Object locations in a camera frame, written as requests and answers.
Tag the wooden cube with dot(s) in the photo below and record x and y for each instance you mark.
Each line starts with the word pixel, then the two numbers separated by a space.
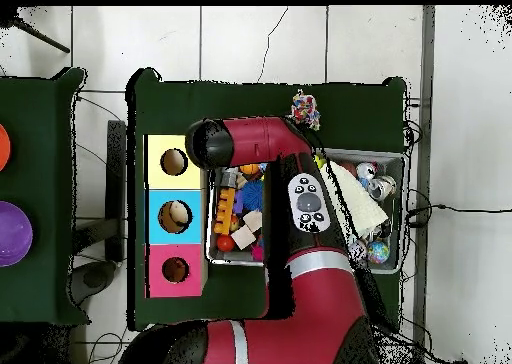
pixel 243 237
pixel 253 220

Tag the multicolour patterned cloth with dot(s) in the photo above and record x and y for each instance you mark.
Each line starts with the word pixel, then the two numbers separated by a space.
pixel 306 110

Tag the cream waffle cloth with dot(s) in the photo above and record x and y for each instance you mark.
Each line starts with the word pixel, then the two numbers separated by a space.
pixel 362 204

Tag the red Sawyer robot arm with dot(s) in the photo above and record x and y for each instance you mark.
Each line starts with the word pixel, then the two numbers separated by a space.
pixel 320 300

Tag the wooden box with three holes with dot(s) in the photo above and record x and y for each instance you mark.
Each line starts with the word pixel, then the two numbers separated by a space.
pixel 176 228

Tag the clear mesh bin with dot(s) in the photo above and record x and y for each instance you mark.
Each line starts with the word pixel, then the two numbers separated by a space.
pixel 394 220

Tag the blue spiky ball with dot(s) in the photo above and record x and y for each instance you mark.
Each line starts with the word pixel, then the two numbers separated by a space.
pixel 252 194

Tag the orange toy basketball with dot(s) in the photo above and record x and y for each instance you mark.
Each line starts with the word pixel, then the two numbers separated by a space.
pixel 250 168

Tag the orange building block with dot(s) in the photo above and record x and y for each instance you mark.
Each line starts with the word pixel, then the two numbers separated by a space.
pixel 224 216

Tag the large yellow ball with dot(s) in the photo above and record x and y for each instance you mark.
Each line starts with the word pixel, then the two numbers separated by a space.
pixel 319 160

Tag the dark green side table cloth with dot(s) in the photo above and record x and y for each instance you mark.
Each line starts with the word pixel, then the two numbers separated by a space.
pixel 40 220

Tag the purple bowl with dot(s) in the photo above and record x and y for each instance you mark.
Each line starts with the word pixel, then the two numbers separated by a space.
pixel 14 234

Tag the orange bowl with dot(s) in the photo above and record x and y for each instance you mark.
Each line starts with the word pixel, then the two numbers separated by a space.
pixel 3 148

